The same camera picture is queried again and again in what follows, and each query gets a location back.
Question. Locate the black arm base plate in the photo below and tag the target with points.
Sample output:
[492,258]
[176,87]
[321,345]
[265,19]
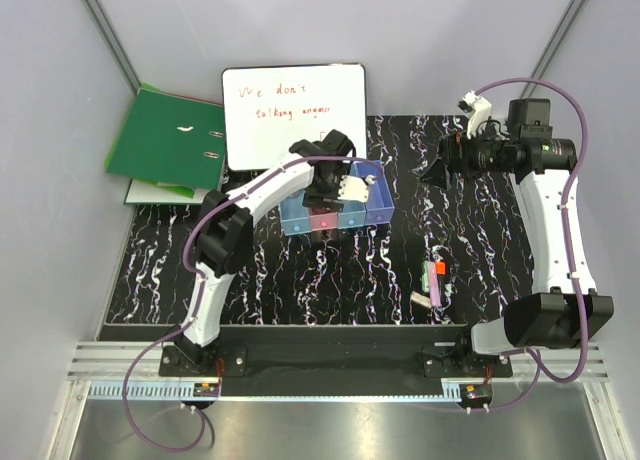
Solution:
[337,362]

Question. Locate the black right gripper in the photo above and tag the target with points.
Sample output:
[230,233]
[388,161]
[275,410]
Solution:
[455,150]

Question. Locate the aluminium rail frame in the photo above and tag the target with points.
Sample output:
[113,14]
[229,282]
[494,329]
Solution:
[128,411]

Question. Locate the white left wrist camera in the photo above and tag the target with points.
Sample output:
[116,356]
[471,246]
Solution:
[355,189]

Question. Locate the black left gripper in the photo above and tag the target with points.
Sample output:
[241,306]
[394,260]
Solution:
[313,198]

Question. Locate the purple plastic bin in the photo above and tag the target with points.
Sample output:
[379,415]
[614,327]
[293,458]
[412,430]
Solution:
[380,205]

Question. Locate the green ring binder folder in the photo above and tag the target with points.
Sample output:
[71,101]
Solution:
[170,140]

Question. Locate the black marble pattern mat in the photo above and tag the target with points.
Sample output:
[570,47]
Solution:
[366,275]

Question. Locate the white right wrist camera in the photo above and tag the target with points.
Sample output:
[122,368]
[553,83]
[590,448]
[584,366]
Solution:
[478,111]

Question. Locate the light blue plastic bin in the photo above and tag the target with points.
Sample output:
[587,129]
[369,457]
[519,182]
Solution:
[294,216]

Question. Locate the green white paper booklet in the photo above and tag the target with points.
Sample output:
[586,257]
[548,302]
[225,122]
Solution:
[143,193]

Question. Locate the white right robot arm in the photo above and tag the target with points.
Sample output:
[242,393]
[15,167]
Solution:
[564,308]

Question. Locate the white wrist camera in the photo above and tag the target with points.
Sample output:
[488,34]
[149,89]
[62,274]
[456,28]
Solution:
[478,111]
[355,189]

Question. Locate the white small eraser block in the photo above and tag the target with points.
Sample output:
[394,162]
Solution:
[420,299]

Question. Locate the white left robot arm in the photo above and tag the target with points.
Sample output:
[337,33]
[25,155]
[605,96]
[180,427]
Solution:
[221,243]

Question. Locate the pink plastic bin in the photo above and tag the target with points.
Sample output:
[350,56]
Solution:
[321,220]

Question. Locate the white dry-erase board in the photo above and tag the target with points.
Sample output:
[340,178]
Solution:
[268,109]

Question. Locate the pink eraser bar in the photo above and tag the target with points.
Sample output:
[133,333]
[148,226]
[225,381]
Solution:
[437,291]

